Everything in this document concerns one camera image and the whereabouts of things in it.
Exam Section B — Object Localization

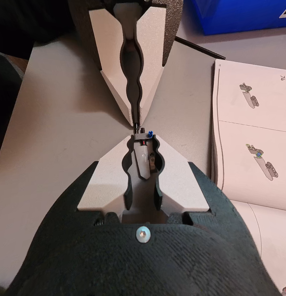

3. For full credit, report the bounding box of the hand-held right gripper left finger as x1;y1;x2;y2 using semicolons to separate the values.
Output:
77;135;133;212

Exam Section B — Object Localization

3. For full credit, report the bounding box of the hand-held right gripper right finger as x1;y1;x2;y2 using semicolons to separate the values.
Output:
153;135;210;214

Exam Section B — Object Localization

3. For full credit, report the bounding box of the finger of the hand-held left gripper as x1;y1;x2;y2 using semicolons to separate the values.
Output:
89;10;134;127
136;6;168;126

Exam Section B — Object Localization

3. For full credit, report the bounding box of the grey toy brick assembly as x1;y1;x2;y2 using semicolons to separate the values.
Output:
134;127;157;179

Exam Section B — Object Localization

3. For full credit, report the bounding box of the white desk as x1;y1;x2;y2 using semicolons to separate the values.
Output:
0;9;286;296

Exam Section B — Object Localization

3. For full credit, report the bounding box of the thin black rod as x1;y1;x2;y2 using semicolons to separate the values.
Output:
175;37;226;60

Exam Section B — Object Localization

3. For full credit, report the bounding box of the blue plastic bin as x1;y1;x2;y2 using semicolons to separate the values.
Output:
190;0;286;35

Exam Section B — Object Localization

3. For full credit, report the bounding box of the dark cloth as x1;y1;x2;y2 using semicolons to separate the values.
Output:
0;0;74;60

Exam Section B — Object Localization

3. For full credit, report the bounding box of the open instruction booklet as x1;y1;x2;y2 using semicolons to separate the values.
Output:
211;59;286;296

